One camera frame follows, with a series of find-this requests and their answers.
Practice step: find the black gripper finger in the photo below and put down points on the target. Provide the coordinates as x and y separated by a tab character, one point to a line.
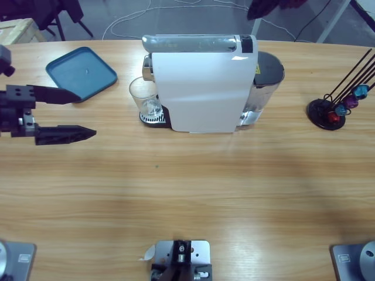
260	7
293	3

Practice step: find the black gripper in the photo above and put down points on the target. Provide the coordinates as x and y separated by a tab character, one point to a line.
16	114

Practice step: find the clear drinking glass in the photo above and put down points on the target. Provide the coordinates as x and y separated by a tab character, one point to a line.
146	99

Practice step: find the white capsule coffee machine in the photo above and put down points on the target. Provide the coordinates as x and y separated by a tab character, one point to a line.
202	87

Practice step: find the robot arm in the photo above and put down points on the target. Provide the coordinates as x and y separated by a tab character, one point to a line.
5	55

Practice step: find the teal coffee capsule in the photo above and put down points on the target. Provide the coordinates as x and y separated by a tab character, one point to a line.
340	110
360	90

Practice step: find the purple coffee capsule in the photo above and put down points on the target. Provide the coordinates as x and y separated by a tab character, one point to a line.
350	101

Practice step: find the red coffee capsule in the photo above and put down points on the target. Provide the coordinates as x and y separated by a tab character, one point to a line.
333	117

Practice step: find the blue plastic tray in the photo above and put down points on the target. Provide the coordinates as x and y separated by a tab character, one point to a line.
82	70

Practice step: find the dark metal bar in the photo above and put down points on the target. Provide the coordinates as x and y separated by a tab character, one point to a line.
366	13

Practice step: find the wooden crate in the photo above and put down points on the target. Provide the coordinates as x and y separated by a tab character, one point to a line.
17	30

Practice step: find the black chair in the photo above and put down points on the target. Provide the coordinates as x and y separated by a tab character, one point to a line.
67	11

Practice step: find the black drip tray silver grille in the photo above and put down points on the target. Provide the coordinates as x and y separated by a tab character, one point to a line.
165	120

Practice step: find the black capsule holder with rods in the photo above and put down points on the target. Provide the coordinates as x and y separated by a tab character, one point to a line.
319	114

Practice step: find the white paper tag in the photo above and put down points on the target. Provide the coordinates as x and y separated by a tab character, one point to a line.
149	253

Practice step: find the white metal frame leg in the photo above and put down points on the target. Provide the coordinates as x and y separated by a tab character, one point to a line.
257	27
334	20

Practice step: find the grey camera mount with post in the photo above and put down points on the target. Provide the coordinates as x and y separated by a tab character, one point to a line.
181	257

